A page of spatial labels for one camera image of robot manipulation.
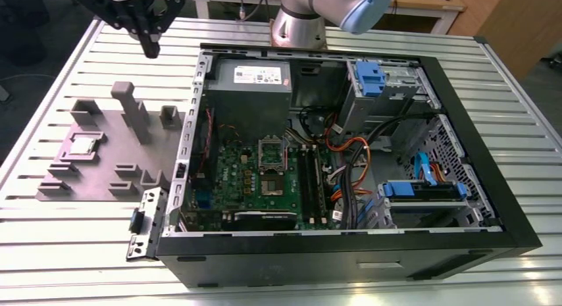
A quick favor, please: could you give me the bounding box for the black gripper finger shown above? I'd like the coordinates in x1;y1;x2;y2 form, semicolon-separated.
149;0;190;59
68;0;151;58

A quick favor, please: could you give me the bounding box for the silver square CPU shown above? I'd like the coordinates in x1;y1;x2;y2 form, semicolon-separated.
73;138;97;155

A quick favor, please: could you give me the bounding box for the CPU socket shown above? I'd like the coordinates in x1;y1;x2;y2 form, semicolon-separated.
259;174;289;197

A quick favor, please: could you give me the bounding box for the grey power supply white label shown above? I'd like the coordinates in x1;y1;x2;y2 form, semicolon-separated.
205;59;294;142

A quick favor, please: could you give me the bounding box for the grey plastic parts rack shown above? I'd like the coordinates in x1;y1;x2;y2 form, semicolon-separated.
35;81;189;202

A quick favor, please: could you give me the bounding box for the blue plastic drive latch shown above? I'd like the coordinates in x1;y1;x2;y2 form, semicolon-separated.
356;61;388;98

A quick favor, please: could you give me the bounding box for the tall grey drive cage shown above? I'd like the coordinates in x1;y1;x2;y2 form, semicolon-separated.
341;59;441;136

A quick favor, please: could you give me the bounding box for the green motherboard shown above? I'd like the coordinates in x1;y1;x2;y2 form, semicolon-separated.
182;143;339;231

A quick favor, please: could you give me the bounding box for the black RAM slot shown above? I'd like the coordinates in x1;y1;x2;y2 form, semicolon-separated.
309;144;330;225
297;145;318;225

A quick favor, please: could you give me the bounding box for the black graphics card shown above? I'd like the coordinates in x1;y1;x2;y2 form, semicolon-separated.
219;209;298;233

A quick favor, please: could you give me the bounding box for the hard disk in blue carrier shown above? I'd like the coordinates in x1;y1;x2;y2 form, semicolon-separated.
378;180;469;201

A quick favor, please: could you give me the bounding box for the wooden cabinet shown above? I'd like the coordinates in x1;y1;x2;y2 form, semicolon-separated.
448;0;562;80

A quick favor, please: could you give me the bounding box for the perforated grey disk bay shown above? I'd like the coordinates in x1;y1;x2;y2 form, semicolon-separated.
377;179;505;230

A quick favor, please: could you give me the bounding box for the black open PC case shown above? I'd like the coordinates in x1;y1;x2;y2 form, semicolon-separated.
155;41;544;289

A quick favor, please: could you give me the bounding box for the hanging cable with plug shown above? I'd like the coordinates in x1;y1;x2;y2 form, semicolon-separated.
238;0;270;21

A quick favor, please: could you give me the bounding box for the thin red wire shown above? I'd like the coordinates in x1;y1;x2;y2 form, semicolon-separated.
197;107;217;180

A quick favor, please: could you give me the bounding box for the orange power wire bundle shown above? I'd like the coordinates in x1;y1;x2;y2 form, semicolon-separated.
327;137;374;201

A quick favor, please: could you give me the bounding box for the thick black cable bundle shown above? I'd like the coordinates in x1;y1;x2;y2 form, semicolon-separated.
341;113;436;230

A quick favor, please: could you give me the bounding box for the blue flat data wire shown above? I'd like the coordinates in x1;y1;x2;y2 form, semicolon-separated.
414;153;438;185

